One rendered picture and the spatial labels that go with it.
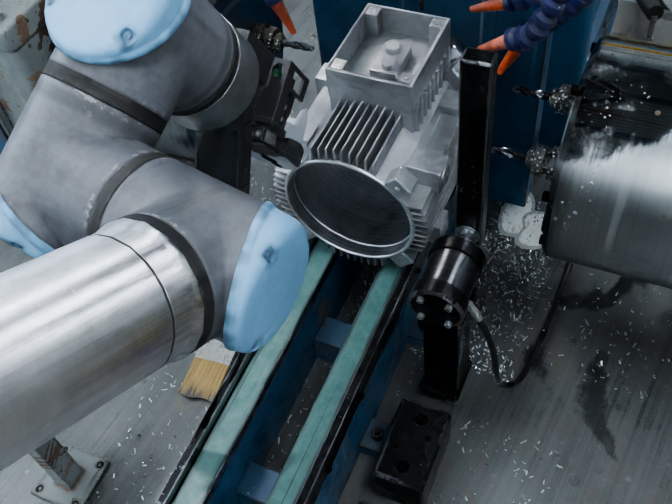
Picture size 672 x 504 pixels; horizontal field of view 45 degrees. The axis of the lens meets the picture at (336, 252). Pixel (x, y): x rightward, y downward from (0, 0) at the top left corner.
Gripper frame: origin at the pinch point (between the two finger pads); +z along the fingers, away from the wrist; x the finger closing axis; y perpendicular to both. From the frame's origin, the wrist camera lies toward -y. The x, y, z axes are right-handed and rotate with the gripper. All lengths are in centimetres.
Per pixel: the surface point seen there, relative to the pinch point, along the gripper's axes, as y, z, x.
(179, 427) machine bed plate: -32.8, 14.1, 9.1
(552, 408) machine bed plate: -16.8, 23.4, -32.7
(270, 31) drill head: 17.9, 11.5, 12.5
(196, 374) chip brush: -26.4, 17.1, 10.4
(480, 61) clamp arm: 10.8, -12.7, -19.9
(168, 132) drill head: 1.3, 5.9, 18.5
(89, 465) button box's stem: -39.9, 9.4, 16.7
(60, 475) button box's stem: -40.7, 4.3, 16.9
